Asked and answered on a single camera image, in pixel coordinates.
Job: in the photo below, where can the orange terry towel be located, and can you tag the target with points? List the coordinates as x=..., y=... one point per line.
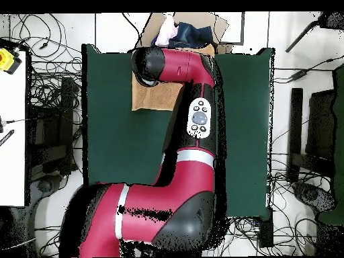
x=156, y=98

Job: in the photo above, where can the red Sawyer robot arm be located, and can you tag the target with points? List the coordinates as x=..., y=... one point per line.
x=182, y=182

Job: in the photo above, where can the black flat tool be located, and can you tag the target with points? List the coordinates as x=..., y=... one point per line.
x=6, y=137

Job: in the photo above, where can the dark green table cloth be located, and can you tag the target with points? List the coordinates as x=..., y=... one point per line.
x=113, y=147

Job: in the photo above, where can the pink garment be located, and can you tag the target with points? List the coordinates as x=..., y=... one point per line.
x=166, y=32

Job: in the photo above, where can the blue denim jeans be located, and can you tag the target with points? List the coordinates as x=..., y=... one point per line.
x=193, y=33

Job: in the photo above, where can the brown cardboard box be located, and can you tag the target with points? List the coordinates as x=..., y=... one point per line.
x=223, y=24

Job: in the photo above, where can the black stand base with caster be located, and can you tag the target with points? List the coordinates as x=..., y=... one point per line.
x=44, y=186
x=310, y=194

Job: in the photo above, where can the white desk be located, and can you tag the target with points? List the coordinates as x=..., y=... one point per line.
x=12, y=161

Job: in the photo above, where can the green cloth covered table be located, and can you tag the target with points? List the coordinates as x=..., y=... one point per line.
x=339, y=134

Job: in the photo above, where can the yellow emergency stop button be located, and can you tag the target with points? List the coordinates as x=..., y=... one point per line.
x=6, y=60

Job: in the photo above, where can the black tripod leg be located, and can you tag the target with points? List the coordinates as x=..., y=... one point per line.
x=333, y=20

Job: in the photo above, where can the black frame stand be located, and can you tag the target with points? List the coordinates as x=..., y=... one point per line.
x=65, y=107

